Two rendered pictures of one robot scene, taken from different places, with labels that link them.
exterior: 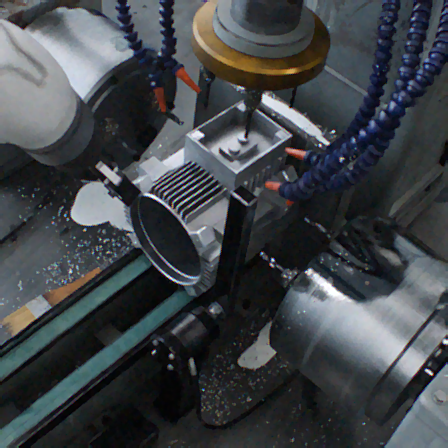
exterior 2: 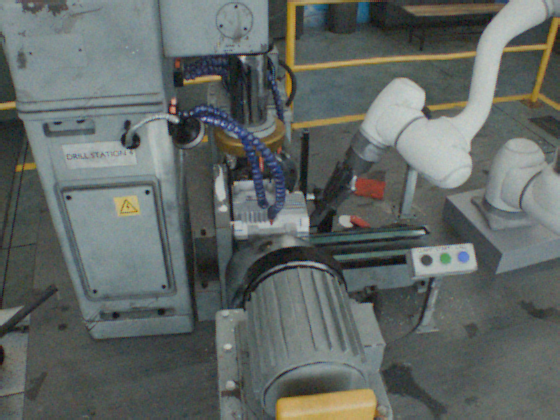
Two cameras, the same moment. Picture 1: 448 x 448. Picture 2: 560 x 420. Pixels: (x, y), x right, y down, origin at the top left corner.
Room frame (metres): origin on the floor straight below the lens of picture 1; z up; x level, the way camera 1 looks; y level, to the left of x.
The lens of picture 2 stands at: (1.57, 0.89, 1.93)
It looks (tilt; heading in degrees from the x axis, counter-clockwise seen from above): 36 degrees down; 227
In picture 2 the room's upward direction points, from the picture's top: 1 degrees clockwise
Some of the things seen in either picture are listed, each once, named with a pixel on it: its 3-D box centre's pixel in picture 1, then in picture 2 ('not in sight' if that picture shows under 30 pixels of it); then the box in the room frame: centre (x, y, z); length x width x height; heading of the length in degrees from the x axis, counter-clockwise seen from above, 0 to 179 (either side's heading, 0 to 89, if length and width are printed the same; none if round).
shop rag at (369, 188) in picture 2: not in sight; (365, 186); (0.16, -0.11, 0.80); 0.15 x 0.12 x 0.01; 120
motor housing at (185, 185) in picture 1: (211, 207); (269, 227); (0.79, 0.02, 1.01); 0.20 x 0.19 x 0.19; 143
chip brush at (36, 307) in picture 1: (55, 301); not in sight; (0.70, 0.26, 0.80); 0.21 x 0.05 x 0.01; 140
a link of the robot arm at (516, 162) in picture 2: not in sight; (517, 172); (0.04, 0.40, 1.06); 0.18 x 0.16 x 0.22; 72
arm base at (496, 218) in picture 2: not in sight; (502, 202); (0.02, 0.37, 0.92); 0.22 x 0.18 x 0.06; 54
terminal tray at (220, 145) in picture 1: (237, 151); (254, 201); (0.82, 0.00, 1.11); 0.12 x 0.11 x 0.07; 143
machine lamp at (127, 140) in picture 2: not in sight; (160, 132); (1.12, 0.07, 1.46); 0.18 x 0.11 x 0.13; 144
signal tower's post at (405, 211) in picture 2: not in sight; (412, 164); (0.18, 0.09, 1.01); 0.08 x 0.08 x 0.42; 54
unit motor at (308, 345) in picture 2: not in sight; (323, 387); (1.14, 0.55, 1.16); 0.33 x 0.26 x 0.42; 54
